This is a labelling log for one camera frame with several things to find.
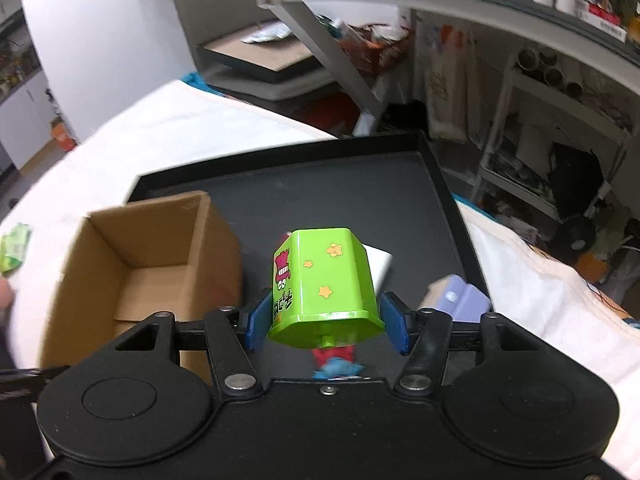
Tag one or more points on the green hexagonal toy box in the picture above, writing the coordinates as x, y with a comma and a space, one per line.
322, 291

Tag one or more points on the grey chair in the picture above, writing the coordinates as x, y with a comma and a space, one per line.
204, 20

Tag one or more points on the brown cardboard box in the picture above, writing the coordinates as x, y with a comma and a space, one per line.
175, 253

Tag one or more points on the blue red small figurine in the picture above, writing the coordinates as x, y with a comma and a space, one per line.
336, 363

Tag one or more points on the white power adapter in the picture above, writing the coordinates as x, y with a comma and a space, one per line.
379, 263

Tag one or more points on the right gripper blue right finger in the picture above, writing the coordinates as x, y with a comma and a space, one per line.
423, 336

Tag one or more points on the black shallow tray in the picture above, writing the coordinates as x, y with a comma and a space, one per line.
388, 190

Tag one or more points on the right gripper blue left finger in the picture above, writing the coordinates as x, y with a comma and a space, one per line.
231, 335

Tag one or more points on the orange box on floor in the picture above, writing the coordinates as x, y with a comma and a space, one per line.
61, 135

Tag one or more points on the pink bear figurine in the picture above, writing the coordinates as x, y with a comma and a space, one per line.
284, 237

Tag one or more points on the grey curved desk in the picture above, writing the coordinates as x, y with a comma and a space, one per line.
523, 18

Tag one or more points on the person's left hand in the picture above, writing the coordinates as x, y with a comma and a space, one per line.
6, 293

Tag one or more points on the green tissue pack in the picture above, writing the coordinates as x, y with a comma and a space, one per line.
13, 248

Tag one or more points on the red plastic basket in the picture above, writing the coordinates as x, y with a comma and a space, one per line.
373, 53

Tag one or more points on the black framed board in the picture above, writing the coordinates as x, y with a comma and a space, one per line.
268, 52

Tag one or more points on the purple beige small box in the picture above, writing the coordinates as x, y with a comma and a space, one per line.
464, 302

